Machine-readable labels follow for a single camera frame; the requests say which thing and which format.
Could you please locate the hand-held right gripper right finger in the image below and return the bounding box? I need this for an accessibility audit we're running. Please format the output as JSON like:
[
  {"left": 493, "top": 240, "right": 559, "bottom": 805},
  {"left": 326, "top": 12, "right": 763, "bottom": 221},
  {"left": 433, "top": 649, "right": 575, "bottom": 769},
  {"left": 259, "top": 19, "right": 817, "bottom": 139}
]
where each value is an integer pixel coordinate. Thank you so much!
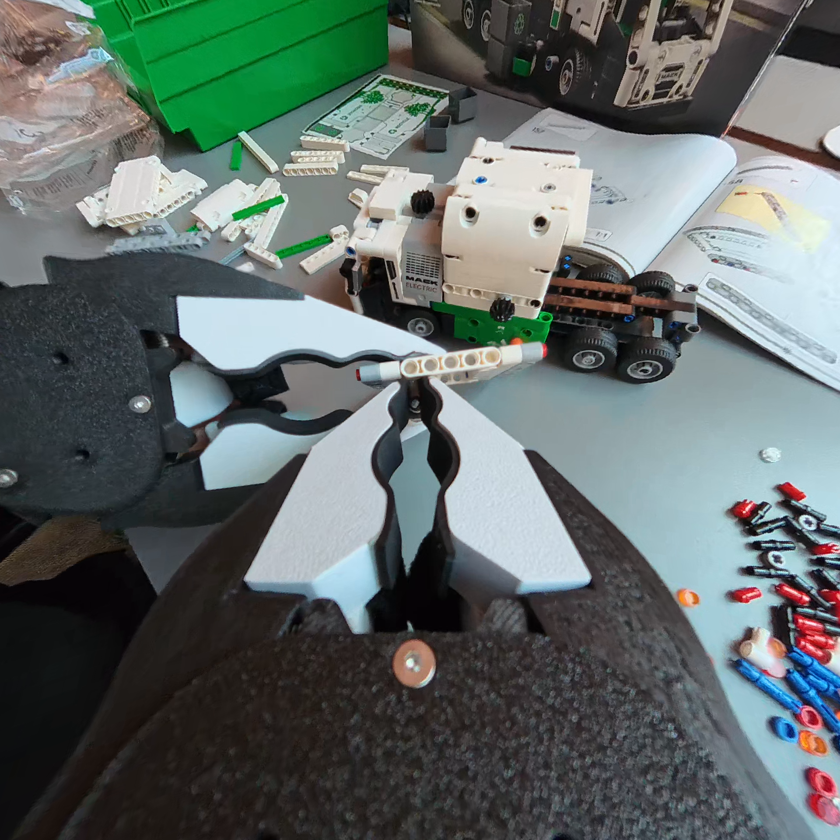
[{"left": 423, "top": 379, "right": 593, "bottom": 611}]

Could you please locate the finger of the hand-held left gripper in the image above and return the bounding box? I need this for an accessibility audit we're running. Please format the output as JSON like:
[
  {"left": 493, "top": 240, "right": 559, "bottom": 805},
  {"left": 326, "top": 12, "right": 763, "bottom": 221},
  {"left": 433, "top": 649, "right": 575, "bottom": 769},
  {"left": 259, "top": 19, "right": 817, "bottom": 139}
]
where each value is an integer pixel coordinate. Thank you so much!
[
  {"left": 176, "top": 295, "right": 448, "bottom": 378},
  {"left": 196, "top": 407, "right": 355, "bottom": 492}
]

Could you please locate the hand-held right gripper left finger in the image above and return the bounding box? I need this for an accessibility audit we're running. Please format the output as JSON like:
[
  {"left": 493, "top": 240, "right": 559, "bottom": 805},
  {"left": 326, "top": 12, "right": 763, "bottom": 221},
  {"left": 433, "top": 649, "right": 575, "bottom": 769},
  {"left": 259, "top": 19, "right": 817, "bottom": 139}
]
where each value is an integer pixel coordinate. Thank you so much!
[{"left": 243, "top": 379, "right": 411, "bottom": 635}]

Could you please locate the white lego panel assembly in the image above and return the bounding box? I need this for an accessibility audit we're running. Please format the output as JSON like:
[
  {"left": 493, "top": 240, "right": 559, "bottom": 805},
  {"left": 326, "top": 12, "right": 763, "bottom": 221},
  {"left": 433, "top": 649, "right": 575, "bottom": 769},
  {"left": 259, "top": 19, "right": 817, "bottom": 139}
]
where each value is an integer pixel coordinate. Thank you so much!
[{"left": 356, "top": 344, "right": 549, "bottom": 388}]

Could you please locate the grey lego beam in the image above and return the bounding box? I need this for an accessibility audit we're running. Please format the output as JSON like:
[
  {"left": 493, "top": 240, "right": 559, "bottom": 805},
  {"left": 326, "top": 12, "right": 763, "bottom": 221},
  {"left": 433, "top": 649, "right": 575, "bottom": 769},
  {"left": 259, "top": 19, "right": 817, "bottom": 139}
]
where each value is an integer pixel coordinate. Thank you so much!
[{"left": 105, "top": 230, "right": 211, "bottom": 257}]

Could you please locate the pile of white lego pieces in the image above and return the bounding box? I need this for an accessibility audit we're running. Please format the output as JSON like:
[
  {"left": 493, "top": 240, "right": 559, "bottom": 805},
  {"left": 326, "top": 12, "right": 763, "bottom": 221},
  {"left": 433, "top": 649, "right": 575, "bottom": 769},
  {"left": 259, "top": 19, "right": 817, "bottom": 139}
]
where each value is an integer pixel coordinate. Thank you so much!
[{"left": 75, "top": 154, "right": 352, "bottom": 277}]

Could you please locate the white lego truck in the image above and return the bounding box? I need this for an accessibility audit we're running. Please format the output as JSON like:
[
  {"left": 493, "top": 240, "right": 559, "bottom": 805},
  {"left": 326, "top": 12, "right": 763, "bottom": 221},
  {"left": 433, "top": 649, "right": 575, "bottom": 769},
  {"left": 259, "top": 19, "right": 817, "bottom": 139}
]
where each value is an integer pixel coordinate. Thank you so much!
[{"left": 340, "top": 136, "right": 700, "bottom": 385}]

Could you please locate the pile of small lego pins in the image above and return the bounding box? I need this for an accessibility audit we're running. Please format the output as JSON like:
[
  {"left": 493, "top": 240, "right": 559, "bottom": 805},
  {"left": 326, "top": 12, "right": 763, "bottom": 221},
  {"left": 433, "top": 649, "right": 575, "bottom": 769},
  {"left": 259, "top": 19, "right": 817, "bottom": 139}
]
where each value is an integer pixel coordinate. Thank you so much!
[{"left": 728, "top": 482, "right": 840, "bottom": 821}]

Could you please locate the lego set box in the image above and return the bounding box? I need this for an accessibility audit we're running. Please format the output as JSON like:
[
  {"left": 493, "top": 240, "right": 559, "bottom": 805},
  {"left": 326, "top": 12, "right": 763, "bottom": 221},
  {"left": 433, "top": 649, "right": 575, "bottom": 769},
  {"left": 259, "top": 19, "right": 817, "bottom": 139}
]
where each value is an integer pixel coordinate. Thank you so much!
[{"left": 410, "top": 0, "right": 840, "bottom": 137}]

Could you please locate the green sticker sheet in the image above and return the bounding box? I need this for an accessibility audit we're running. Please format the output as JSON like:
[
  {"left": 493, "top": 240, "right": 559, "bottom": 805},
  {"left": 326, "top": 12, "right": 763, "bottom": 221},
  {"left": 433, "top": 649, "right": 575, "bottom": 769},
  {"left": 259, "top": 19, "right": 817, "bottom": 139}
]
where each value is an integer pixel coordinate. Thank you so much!
[{"left": 303, "top": 74, "right": 450, "bottom": 158}]

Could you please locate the green plastic bin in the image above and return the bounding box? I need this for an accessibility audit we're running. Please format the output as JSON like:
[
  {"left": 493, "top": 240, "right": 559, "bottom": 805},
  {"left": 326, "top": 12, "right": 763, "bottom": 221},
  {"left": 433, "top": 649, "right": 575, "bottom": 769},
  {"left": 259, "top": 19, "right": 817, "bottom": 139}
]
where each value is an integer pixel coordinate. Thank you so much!
[{"left": 85, "top": 0, "right": 389, "bottom": 152}]

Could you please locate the clear plastic bag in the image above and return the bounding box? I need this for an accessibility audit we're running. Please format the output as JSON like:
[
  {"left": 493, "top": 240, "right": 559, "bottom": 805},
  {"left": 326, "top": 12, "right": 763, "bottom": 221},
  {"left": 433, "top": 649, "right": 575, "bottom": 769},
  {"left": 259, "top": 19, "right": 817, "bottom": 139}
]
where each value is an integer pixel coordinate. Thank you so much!
[{"left": 0, "top": 0, "right": 165, "bottom": 211}]

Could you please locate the instruction booklet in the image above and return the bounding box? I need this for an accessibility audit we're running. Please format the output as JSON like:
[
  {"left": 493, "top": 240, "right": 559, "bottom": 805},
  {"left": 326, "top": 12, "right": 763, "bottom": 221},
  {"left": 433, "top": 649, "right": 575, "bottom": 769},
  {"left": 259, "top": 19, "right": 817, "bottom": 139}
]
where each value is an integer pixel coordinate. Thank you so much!
[{"left": 502, "top": 108, "right": 840, "bottom": 391}]

